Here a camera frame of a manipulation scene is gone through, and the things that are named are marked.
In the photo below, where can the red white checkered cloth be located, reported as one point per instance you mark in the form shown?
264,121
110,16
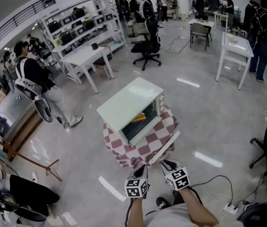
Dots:
147,148

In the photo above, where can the glass toaster oven door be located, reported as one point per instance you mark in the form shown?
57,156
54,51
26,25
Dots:
164,145

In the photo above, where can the person's right forearm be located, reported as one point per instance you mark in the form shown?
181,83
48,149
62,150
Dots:
196,207

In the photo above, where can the person's left forearm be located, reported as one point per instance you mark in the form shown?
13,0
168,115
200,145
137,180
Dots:
135,212

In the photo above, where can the person's grey shirt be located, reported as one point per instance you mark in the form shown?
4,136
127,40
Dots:
169,217

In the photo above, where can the white power strip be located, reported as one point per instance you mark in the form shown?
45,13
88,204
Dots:
231,208

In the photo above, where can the orange food item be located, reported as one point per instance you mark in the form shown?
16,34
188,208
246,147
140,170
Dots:
139,118

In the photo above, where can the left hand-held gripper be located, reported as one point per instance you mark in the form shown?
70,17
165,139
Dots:
136,187

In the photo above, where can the wooden stool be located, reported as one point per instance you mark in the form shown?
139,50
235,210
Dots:
104,64

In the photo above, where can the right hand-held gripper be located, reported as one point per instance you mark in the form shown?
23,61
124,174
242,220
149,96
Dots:
178,178

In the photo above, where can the white fan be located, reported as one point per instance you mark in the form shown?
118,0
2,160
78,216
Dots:
44,109

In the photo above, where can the person's black shoe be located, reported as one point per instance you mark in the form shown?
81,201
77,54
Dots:
162,202

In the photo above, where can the black padded chair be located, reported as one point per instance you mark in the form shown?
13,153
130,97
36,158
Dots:
263,215

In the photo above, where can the black cup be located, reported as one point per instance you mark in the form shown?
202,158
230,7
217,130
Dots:
94,46

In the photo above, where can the white metal shelf rack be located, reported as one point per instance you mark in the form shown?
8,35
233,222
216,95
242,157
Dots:
81,25

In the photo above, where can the black office chair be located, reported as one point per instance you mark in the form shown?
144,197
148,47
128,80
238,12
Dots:
147,44

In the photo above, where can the white framed table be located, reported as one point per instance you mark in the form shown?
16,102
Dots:
236,48

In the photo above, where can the brown wooden frame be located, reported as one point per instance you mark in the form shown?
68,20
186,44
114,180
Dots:
29,159

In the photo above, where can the grey chair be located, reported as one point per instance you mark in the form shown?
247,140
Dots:
199,33

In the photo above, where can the white toaster oven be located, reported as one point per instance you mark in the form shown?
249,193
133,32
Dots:
128,98

